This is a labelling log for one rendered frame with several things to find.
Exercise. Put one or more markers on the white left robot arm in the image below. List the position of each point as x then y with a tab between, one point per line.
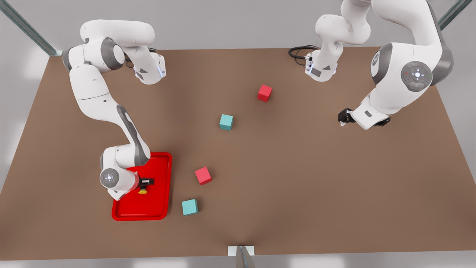
405	56

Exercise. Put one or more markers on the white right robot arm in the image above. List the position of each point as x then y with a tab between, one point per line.
96	93

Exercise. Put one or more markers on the red plastic tray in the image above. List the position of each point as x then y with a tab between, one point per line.
153	201

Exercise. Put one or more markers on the teal cube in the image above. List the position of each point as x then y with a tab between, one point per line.
190	207
226	122

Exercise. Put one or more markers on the red cube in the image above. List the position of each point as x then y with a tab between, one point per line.
264	92
203	175

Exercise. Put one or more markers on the silver frame post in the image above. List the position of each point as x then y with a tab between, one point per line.
28	28
243	257
453	13

